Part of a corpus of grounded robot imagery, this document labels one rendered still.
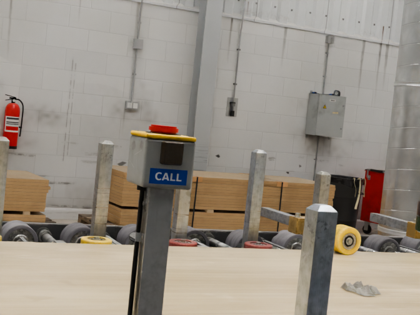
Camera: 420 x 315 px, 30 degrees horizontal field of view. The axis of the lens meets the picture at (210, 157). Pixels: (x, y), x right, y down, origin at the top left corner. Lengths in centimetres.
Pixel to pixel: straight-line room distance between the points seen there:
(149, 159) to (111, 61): 756
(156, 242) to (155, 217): 3
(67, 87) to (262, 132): 244
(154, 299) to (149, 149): 20
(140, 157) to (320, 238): 30
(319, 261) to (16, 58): 725
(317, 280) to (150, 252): 26
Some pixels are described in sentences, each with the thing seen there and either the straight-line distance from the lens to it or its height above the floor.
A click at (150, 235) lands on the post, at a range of 104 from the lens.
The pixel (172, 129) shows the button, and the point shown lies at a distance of 103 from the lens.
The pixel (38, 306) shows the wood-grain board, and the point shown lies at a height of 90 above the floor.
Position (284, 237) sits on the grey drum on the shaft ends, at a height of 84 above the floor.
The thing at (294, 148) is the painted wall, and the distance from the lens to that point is 964.
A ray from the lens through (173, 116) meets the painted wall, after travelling 884.
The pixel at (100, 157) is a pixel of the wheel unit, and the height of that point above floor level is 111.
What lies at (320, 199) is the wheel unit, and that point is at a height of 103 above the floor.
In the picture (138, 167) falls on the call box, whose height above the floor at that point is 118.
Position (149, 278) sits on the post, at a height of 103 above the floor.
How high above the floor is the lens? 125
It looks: 3 degrees down
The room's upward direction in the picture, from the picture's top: 6 degrees clockwise
